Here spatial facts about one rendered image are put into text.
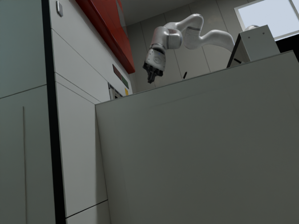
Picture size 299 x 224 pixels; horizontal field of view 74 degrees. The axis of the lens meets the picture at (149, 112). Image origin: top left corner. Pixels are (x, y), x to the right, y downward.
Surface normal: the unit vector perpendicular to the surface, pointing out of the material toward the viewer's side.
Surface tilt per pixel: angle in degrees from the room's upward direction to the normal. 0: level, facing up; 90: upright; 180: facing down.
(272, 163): 90
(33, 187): 90
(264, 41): 90
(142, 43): 90
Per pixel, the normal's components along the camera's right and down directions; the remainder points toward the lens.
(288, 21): -0.24, -0.23
